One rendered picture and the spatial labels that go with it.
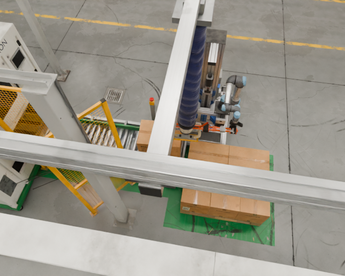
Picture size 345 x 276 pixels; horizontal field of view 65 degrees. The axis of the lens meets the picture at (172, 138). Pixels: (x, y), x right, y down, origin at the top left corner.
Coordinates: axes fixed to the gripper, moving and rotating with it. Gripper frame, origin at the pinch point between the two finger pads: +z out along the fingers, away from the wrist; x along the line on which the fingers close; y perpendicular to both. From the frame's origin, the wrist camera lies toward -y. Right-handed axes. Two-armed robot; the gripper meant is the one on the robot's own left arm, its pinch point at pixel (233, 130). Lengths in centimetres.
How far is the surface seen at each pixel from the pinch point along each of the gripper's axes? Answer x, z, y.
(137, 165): 152, -198, 70
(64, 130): 107, -139, 136
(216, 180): 155, -198, 40
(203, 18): 13, -164, 52
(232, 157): 4, 69, -11
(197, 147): -8, 69, 42
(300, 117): -125, 122, -145
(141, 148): 19, 41, 121
